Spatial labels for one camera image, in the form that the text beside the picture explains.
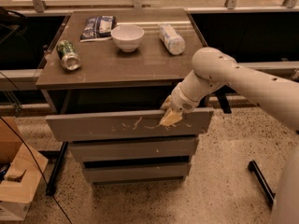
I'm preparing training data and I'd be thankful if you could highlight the black chair left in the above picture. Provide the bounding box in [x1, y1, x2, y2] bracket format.
[0, 7, 28, 44]

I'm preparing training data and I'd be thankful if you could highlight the black stand leg right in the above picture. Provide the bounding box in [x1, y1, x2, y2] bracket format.
[248, 160, 276, 208]

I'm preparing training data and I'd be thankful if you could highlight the cardboard box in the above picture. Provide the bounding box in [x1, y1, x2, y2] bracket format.
[0, 117, 48, 221]

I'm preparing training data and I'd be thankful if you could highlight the white ceramic bowl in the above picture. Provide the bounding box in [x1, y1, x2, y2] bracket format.
[111, 24, 145, 52]

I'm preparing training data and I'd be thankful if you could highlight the green soda can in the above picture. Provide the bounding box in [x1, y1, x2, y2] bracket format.
[56, 40, 81, 71]

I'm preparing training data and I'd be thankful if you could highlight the clear plastic bottle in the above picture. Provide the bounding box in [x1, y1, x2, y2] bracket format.
[158, 23, 186, 55]

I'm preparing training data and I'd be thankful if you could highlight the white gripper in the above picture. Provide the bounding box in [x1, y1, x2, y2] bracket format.
[160, 82, 199, 127]

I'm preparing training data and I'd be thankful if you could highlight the grey bottom drawer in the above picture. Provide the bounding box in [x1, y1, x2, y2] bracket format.
[82, 162, 191, 183]

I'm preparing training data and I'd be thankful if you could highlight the black floor cable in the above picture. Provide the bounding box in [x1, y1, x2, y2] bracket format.
[0, 72, 73, 224]

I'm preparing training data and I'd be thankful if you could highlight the grey top drawer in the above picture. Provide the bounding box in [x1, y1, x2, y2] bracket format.
[46, 108, 213, 142]

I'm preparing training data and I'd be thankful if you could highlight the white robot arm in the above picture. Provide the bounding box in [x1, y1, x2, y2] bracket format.
[160, 48, 299, 224]

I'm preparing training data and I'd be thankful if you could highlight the black table leg left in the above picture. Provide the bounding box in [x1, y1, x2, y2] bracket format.
[46, 142, 68, 196]

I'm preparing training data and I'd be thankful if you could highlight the grey drawer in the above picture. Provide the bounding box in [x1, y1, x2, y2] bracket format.
[70, 136, 198, 162]
[46, 108, 213, 142]
[82, 162, 191, 183]

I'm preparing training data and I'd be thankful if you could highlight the blue white snack bag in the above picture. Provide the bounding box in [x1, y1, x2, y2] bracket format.
[80, 15, 117, 42]

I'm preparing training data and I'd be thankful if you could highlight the grey drawer cabinet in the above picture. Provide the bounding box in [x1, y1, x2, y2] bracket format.
[36, 9, 202, 170]

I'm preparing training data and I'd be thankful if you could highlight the grey middle drawer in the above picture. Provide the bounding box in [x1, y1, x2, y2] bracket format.
[70, 136, 198, 162]

